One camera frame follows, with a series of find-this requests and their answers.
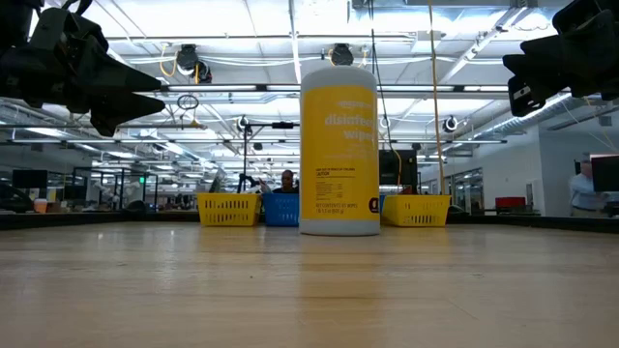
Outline yellow hanging cable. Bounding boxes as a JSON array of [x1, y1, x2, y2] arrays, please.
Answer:
[[427, 0, 448, 195]]

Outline black monitor pink edge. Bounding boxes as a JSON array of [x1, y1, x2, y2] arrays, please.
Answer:
[[590, 154, 619, 193]]

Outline yellow disinfecting wipes canister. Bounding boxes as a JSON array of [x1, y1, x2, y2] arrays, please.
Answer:
[[298, 65, 381, 237]]

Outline person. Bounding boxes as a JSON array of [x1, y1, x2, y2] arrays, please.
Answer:
[[569, 153, 606, 218], [258, 168, 301, 194]]

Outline silver ventilation duct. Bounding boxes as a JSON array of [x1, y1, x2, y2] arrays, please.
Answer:
[[471, 91, 619, 142]]

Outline red box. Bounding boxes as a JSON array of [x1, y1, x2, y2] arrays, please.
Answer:
[[494, 195, 527, 210]]

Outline black camera stand pole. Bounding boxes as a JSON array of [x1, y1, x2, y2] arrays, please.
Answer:
[[235, 120, 298, 194]]

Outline yellow plastic basket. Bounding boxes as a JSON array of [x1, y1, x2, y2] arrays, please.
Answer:
[[196, 192, 263, 227], [380, 193, 452, 228]]

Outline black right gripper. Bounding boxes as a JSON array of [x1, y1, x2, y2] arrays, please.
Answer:
[[502, 0, 619, 119]]

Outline black frame enclosure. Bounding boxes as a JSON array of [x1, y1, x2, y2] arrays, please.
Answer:
[[72, 166, 159, 210]]

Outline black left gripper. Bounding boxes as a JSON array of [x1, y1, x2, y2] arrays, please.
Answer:
[[0, 7, 167, 138]]

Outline small black monitor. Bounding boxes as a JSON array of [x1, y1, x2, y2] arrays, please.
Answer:
[[12, 168, 48, 189]]

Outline large black monitor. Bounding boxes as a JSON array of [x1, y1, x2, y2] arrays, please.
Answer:
[[379, 148, 419, 188]]

